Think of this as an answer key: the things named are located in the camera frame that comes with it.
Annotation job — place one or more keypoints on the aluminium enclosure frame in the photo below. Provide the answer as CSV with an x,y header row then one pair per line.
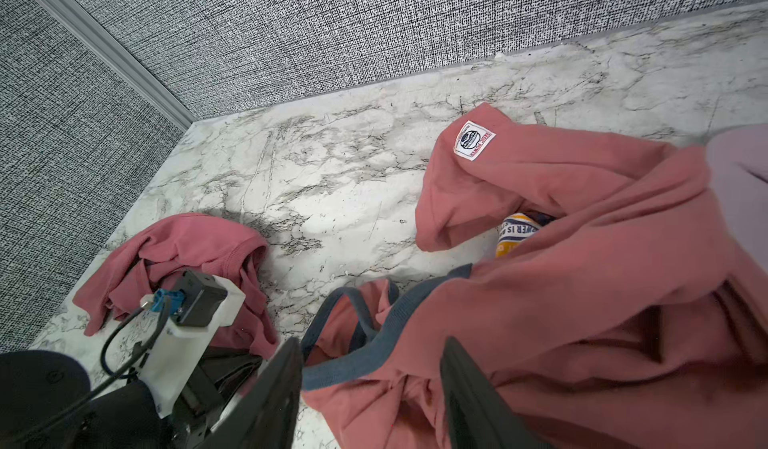
x,y
103,45

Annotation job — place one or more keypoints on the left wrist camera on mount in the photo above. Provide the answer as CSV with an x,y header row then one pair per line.
x,y
188,317

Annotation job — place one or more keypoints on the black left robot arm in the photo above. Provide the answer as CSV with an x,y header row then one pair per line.
x,y
38,389

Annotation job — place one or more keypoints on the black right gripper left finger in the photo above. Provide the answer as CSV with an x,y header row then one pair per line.
x,y
265,415

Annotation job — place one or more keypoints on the rose shirt with grey collar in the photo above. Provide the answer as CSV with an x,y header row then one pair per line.
x,y
624,315

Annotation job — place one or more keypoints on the light pink ribbed cloth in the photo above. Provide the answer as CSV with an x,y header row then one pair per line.
x,y
738,161

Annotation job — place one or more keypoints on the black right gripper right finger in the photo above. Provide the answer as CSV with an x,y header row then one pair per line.
x,y
477,416

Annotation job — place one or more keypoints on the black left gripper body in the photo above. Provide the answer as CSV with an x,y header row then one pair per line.
x,y
218,376

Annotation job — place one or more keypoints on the dark pink shirt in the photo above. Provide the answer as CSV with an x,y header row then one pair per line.
x,y
155,259

